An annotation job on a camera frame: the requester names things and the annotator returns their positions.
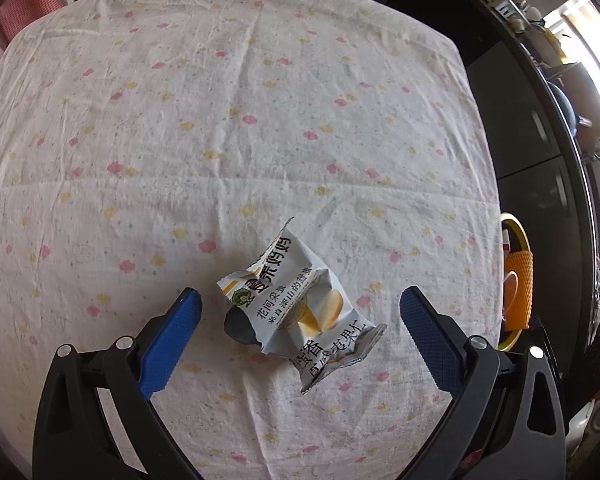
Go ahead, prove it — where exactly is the white floral tablecloth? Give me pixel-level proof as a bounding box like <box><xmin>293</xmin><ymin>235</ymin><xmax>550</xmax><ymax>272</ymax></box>
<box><xmin>0</xmin><ymin>0</ymin><xmax>506</xmax><ymax>480</ymax></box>

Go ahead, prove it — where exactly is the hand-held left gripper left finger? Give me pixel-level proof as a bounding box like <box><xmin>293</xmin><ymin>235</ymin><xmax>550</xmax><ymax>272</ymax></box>
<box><xmin>32</xmin><ymin>287</ymin><xmax>203</xmax><ymax>480</ymax></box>

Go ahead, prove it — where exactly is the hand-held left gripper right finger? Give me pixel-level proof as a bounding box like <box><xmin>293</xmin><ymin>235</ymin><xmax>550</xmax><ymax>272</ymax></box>
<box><xmin>399</xmin><ymin>285</ymin><xmax>567</xmax><ymax>480</ymax></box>

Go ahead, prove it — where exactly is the orange foam net sleeve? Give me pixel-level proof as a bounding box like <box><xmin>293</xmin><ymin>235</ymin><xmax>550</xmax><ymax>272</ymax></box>
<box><xmin>503</xmin><ymin>249</ymin><xmax>535</xmax><ymax>332</ymax></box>

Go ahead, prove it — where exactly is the yellow-rimmed blue waste bin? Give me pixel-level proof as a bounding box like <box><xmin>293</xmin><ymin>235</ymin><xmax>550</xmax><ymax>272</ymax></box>
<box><xmin>499</xmin><ymin>212</ymin><xmax>531</xmax><ymax>352</ymax></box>

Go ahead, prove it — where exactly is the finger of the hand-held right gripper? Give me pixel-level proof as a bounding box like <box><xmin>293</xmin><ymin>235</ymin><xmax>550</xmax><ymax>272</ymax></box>
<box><xmin>529</xmin><ymin>314</ymin><xmax>552</xmax><ymax>350</ymax></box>

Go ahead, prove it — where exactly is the red checkered cloth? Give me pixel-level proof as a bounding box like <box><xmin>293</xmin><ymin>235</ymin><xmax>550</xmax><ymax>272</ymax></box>
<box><xmin>0</xmin><ymin>0</ymin><xmax>67</xmax><ymax>43</ymax></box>

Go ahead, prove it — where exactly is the white snack packet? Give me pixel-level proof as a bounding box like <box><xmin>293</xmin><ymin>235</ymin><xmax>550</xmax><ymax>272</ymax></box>
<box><xmin>217</xmin><ymin>216</ymin><xmax>388</xmax><ymax>395</ymax></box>

